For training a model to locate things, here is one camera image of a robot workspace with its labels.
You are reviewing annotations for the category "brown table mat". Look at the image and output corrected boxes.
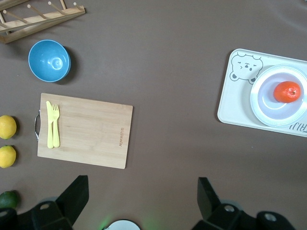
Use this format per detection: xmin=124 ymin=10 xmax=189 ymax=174
xmin=0 ymin=0 xmax=307 ymax=230

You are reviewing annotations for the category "white round plate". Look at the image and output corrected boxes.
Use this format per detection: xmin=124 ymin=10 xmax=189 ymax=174
xmin=249 ymin=63 xmax=307 ymax=128

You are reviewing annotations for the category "dark green lime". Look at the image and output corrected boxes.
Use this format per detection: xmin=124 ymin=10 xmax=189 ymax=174
xmin=0 ymin=190 xmax=19 ymax=209

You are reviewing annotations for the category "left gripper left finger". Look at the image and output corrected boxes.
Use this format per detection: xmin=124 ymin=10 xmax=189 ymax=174
xmin=0 ymin=175 xmax=90 ymax=230

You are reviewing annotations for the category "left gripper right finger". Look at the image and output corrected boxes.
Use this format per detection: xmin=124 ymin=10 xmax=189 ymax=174
xmin=193 ymin=177 xmax=295 ymax=230

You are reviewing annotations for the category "blue bowl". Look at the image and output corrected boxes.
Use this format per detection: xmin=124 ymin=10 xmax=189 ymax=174
xmin=28 ymin=39 xmax=72 ymax=83

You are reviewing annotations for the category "wooden cutting board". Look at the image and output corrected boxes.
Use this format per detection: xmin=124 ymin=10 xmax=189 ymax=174
xmin=34 ymin=92 xmax=134 ymax=170

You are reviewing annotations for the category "orange fruit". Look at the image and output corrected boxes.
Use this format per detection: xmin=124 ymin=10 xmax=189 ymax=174
xmin=273 ymin=80 xmax=302 ymax=103

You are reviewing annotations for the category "cream tray with bear print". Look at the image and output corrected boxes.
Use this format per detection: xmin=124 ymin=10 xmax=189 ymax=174
xmin=217 ymin=48 xmax=307 ymax=138

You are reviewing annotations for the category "yellow plastic fork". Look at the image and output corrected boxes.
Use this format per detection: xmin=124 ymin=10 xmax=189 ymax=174
xmin=51 ymin=103 xmax=61 ymax=148

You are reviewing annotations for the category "yellow lemon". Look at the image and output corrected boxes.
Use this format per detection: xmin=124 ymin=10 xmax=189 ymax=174
xmin=0 ymin=145 xmax=17 ymax=169
xmin=0 ymin=115 xmax=18 ymax=140

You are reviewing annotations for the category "wooden peg rack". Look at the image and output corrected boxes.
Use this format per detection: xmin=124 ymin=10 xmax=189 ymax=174
xmin=0 ymin=0 xmax=87 ymax=45

